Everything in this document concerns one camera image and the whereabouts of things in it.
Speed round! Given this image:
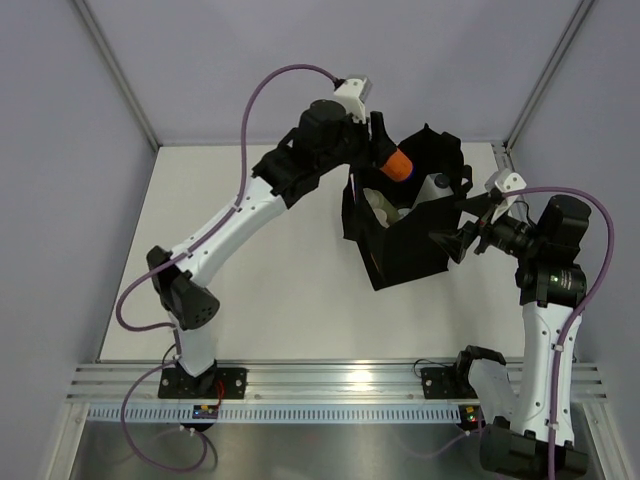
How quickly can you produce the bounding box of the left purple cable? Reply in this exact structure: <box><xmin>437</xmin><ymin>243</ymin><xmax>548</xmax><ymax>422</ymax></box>
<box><xmin>115</xmin><ymin>63</ymin><xmax>341</xmax><ymax>474</ymax></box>

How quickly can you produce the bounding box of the white bottle grey cap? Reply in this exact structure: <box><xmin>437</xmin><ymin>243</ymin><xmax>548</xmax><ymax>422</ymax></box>
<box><xmin>413</xmin><ymin>173</ymin><xmax>454</xmax><ymax>208</ymax></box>

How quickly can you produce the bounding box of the beige pump bottle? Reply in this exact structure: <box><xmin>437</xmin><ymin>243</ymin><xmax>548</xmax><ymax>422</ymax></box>
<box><xmin>373</xmin><ymin>209</ymin><xmax>390</xmax><ymax>228</ymax></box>

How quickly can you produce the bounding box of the left aluminium corner post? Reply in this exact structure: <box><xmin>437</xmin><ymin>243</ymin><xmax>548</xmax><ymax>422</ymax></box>
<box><xmin>69</xmin><ymin>0</ymin><xmax>162</xmax><ymax>153</ymax></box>

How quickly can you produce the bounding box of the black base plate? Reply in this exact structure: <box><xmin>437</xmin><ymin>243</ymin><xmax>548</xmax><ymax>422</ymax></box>
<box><xmin>158</xmin><ymin>366</ymin><xmax>248</xmax><ymax>400</ymax></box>
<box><xmin>420</xmin><ymin>366</ymin><xmax>477</xmax><ymax>400</ymax></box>

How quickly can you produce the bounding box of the aluminium corner post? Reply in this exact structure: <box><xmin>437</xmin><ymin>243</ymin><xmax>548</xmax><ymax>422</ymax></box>
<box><xmin>69</xmin><ymin>0</ymin><xmax>162</xmax><ymax>153</ymax></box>
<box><xmin>503</xmin><ymin>0</ymin><xmax>598</xmax><ymax>154</ymax></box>

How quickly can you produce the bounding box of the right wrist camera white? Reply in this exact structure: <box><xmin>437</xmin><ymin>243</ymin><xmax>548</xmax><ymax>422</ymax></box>
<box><xmin>485</xmin><ymin>168</ymin><xmax>527</xmax><ymax>223</ymax></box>

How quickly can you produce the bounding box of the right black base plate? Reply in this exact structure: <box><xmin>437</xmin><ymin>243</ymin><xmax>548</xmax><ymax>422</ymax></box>
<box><xmin>420</xmin><ymin>366</ymin><xmax>477</xmax><ymax>400</ymax></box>

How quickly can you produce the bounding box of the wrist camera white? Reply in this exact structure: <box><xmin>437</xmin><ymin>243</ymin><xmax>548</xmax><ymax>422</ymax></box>
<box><xmin>333</xmin><ymin>75</ymin><xmax>372</xmax><ymax>124</ymax></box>
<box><xmin>485</xmin><ymin>168</ymin><xmax>527</xmax><ymax>223</ymax></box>

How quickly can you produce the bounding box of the aluminium mounting rail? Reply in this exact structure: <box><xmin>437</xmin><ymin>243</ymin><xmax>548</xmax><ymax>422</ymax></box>
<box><xmin>64</xmin><ymin>360</ymin><xmax>609</xmax><ymax>405</ymax></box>

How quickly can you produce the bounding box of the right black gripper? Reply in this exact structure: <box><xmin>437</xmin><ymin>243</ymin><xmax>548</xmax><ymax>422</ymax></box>
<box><xmin>430</xmin><ymin>192</ymin><xmax>546</xmax><ymax>265</ymax></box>

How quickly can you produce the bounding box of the white slotted cable duct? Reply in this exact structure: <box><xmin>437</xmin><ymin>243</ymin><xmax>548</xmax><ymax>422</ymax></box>
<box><xmin>88</xmin><ymin>403</ymin><xmax>461</xmax><ymax>424</ymax></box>

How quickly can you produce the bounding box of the orange spray bottle blue top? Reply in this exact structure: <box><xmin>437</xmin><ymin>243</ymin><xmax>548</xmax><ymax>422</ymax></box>
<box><xmin>379</xmin><ymin>147</ymin><xmax>414</xmax><ymax>182</ymax></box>

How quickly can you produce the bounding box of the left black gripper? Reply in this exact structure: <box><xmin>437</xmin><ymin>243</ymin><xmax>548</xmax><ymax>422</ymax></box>
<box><xmin>315</xmin><ymin>109</ymin><xmax>395</xmax><ymax>175</ymax></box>

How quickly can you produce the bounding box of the green frosted bottle beige cap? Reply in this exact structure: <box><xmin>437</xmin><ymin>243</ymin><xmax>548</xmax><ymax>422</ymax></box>
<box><xmin>363</xmin><ymin>188</ymin><xmax>402</xmax><ymax>226</ymax></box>

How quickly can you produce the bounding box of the black canvas bag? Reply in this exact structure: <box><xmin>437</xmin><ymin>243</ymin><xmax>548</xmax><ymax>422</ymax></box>
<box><xmin>341</xmin><ymin>126</ymin><xmax>473</xmax><ymax>290</ymax></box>

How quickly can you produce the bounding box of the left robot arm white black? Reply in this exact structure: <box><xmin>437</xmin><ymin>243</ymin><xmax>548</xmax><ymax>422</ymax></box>
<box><xmin>146</xmin><ymin>100</ymin><xmax>398</xmax><ymax>399</ymax></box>

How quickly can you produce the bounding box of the right aluminium corner post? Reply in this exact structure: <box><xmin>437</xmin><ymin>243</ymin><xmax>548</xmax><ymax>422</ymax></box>
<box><xmin>503</xmin><ymin>0</ymin><xmax>598</xmax><ymax>154</ymax></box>

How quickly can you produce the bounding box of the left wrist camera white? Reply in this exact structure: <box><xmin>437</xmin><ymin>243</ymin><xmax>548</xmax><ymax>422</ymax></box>
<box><xmin>333</xmin><ymin>75</ymin><xmax>372</xmax><ymax>124</ymax></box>

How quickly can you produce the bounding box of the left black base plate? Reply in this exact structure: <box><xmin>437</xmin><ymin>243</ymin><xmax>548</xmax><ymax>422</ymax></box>
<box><xmin>158</xmin><ymin>366</ymin><xmax>248</xmax><ymax>400</ymax></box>

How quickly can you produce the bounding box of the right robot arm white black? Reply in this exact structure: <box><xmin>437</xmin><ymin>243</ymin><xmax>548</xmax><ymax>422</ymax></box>
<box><xmin>430</xmin><ymin>194</ymin><xmax>591</xmax><ymax>479</ymax></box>

